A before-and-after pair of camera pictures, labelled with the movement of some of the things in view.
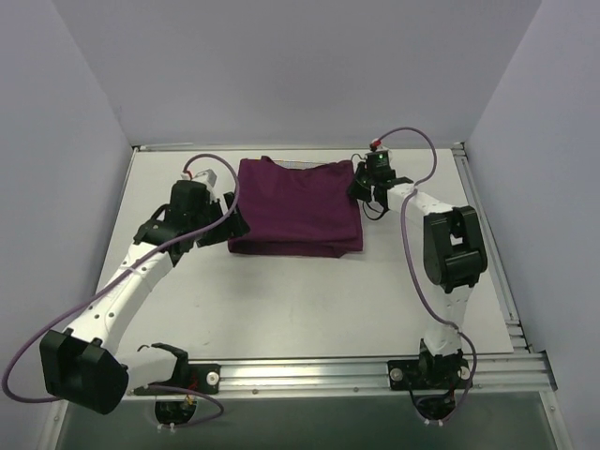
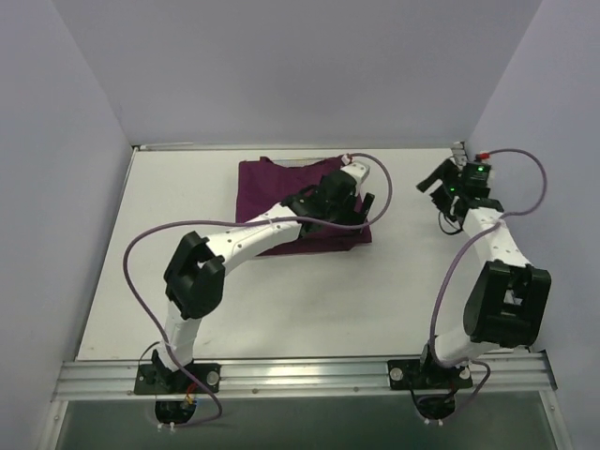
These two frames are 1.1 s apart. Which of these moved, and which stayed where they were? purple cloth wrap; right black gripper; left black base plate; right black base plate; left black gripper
Moved: right black gripper; left black gripper
Stayed: purple cloth wrap; left black base plate; right black base plate
